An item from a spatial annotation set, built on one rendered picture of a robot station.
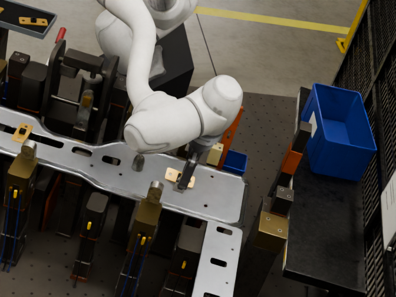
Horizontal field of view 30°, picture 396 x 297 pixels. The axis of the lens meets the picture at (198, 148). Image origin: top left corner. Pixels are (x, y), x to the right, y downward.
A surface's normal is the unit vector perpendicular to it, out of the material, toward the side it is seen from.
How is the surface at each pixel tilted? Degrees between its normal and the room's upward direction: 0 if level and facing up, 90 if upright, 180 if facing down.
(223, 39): 0
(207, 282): 0
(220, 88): 23
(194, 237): 0
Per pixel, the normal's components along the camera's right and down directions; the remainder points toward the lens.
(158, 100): 0.03, -0.74
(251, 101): 0.25, -0.75
